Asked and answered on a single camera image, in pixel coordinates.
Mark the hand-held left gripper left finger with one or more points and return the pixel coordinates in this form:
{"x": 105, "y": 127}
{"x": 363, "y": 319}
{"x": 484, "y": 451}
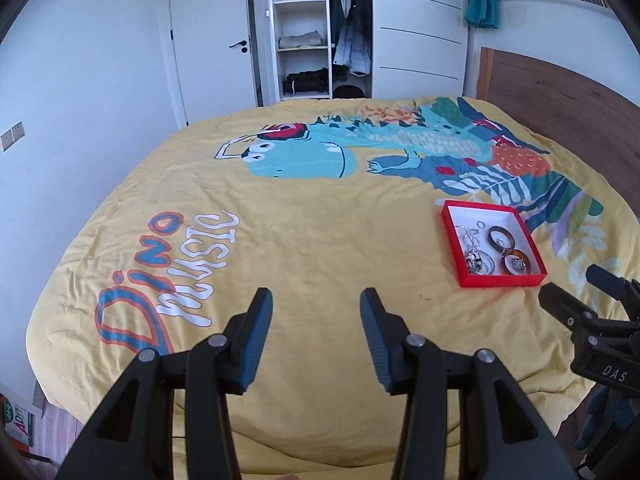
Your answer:
{"x": 257, "y": 345}

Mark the wooden headboard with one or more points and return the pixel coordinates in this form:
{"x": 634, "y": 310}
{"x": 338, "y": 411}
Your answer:
{"x": 560, "y": 95}

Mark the red jewelry box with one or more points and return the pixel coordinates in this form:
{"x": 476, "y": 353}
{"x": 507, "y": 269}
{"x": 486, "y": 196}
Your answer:
{"x": 460, "y": 220}

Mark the wall switch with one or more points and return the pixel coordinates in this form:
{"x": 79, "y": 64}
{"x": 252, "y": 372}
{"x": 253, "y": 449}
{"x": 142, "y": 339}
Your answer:
{"x": 12, "y": 136}

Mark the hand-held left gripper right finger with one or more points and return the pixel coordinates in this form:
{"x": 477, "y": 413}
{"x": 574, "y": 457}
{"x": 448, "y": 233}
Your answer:
{"x": 375, "y": 350}

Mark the yellow printed blanket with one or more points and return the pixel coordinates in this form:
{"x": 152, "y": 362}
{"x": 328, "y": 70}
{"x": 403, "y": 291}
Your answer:
{"x": 300, "y": 220}

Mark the printed carton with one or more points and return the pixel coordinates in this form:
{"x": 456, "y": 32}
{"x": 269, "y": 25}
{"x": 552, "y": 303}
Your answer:
{"x": 17, "y": 425}

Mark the white door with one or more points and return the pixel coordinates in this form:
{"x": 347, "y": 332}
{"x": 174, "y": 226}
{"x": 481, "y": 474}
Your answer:
{"x": 210, "y": 35}

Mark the dark brown translucent bangle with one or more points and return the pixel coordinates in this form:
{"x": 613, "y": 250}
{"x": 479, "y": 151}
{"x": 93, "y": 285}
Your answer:
{"x": 490, "y": 237}

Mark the white wardrobe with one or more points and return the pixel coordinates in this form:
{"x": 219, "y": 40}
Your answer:
{"x": 420, "y": 10}

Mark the black bag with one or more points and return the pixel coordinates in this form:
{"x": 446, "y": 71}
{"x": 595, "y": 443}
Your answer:
{"x": 348, "y": 92}

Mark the amber bangle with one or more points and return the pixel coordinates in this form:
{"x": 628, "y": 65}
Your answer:
{"x": 504, "y": 261}

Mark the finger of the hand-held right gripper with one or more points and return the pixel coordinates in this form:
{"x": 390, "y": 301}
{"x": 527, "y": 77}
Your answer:
{"x": 570, "y": 310}
{"x": 612, "y": 280}

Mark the person's right hand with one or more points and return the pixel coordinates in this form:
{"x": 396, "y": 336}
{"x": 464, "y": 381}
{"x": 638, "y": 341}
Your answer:
{"x": 610, "y": 412}

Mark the folded beige clothes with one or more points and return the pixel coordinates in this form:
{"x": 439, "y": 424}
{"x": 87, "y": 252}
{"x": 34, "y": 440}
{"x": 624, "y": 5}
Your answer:
{"x": 300, "y": 41}

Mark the folded black clothes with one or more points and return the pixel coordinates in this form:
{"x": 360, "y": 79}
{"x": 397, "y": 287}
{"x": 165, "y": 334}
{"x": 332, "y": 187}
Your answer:
{"x": 305, "y": 84}

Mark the hanging jackets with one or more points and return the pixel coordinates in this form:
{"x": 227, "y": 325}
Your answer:
{"x": 352, "y": 35}

